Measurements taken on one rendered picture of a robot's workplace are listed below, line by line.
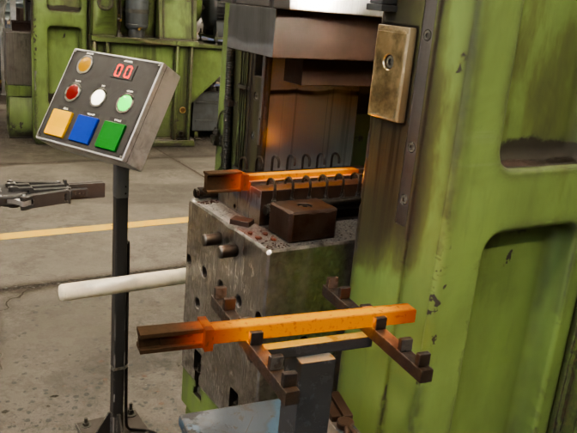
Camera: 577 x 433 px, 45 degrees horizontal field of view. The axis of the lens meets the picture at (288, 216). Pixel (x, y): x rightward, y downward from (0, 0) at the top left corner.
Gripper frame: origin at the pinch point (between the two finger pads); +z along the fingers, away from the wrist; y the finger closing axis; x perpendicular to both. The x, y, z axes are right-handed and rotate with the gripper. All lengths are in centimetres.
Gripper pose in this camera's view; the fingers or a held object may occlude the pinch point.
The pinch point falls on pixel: (86, 190)
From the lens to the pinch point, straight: 142.3
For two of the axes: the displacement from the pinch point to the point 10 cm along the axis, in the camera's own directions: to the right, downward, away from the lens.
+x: 0.9, -9.5, -2.9
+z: 8.5, -0.8, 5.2
